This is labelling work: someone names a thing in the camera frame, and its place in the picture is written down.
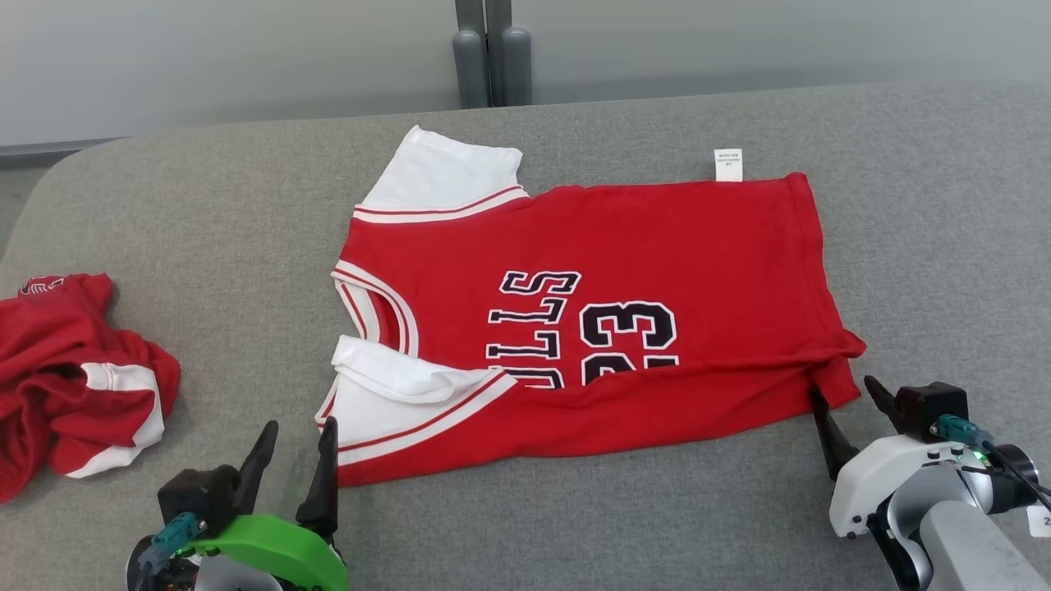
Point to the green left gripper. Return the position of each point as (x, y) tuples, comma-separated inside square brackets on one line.
[(287, 550)]

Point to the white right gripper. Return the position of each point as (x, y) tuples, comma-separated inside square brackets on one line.
[(870, 484)]

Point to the red white garment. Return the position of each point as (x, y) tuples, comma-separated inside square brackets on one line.
[(57, 369)]

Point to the red white basketball jersey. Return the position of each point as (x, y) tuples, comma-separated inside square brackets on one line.
[(657, 246)]

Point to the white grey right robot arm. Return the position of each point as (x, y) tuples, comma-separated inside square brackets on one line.
[(969, 542)]

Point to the grey fabric sofa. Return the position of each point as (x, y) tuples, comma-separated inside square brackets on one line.
[(205, 213)]

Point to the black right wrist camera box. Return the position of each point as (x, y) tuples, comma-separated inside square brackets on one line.
[(932, 406)]

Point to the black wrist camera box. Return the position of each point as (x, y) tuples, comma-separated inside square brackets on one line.
[(197, 492), (932, 406)]

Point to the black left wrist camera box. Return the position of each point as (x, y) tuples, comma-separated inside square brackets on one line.
[(197, 492)]

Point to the grey double partition post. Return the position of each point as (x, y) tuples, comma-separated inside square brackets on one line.
[(493, 57)]

